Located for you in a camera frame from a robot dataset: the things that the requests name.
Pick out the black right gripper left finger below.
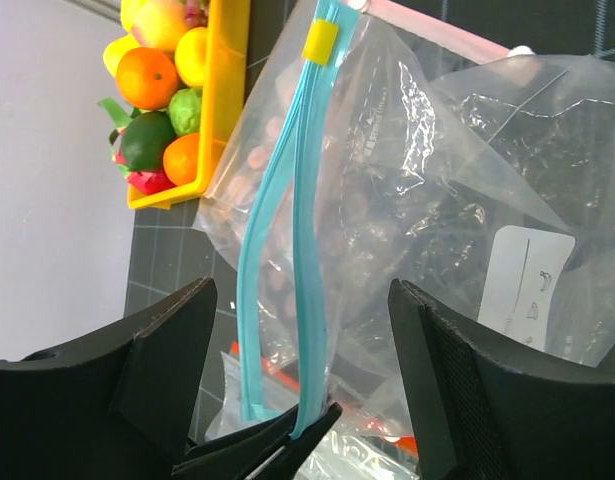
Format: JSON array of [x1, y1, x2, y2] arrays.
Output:
[[0, 278, 217, 479]]

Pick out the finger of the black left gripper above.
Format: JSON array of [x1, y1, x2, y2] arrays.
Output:
[[171, 403, 342, 480]]

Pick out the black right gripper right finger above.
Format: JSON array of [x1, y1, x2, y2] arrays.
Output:
[[388, 280, 615, 479]]

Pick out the small orange tangerine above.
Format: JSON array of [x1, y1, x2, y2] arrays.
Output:
[[163, 132, 200, 186]]

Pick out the dark green avocado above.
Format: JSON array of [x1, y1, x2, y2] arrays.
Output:
[[120, 111, 177, 172]]

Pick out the blue zipper clear bag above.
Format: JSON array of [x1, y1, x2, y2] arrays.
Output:
[[197, 1, 615, 437]]

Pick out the bumpy green lime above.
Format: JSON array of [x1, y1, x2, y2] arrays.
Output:
[[167, 88, 202, 137]]

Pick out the large orange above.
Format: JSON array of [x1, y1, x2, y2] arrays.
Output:
[[115, 47, 180, 110]]

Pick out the red zipper clear bag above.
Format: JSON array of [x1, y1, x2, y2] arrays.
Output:
[[205, 353, 418, 480]]

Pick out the pink zipper dotted bag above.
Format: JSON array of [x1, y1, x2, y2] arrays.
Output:
[[196, 1, 545, 358]]

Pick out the pink dragon fruit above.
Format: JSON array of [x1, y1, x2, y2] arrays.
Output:
[[98, 98, 177, 196]]

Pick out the yellow starfruit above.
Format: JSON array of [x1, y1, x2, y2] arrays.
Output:
[[103, 34, 140, 78]]

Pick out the yellow lemon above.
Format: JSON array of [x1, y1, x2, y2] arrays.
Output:
[[174, 27, 208, 88]]

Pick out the peach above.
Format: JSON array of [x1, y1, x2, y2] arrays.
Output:
[[130, 0, 190, 52]]

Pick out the yellow mango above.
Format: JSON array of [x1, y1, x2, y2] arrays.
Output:
[[120, 0, 147, 32]]

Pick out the yellow plastic fruit tray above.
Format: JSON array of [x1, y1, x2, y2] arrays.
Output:
[[127, 1, 251, 210]]

